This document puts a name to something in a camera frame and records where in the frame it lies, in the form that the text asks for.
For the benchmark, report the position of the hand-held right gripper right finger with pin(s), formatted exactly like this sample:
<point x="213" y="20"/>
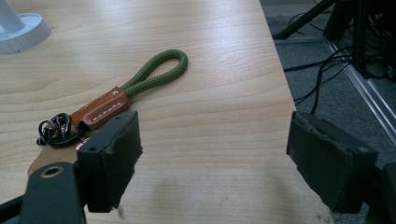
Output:
<point x="323" y="161"/>

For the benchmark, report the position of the white round stand base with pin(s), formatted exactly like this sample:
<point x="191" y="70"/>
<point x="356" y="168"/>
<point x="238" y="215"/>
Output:
<point x="18" y="29"/>

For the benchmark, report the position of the aluminium floor rail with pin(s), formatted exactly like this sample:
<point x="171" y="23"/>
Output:
<point x="367" y="93"/>

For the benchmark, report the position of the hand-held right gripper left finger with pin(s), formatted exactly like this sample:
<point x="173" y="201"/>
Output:
<point x="107" y="161"/>

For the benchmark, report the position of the black equipment frame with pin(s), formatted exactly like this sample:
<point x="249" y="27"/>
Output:
<point x="364" y="34"/>

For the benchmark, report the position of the black stand leg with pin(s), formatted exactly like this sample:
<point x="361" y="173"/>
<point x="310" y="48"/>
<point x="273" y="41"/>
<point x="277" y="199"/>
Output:
<point x="303" y="19"/>

